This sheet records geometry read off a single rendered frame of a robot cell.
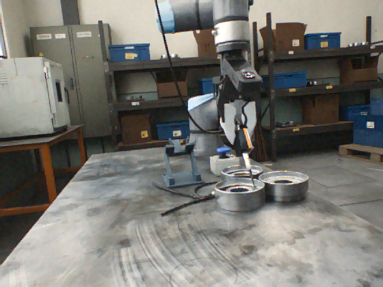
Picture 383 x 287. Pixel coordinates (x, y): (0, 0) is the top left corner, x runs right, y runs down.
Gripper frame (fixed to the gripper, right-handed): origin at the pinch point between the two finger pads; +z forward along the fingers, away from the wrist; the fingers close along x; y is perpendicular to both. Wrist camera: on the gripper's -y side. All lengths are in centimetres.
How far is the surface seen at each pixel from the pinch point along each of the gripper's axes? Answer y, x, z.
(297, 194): -8.5, -8.5, 11.6
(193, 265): -24.7, 17.4, 13.3
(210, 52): 345, -96, -62
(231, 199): -8.5, 5.8, 10.6
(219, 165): 18.5, -0.4, 10.2
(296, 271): -30.7, 5.1, 13.3
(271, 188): -6.2, -3.7, 10.3
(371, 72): 330, -329, -20
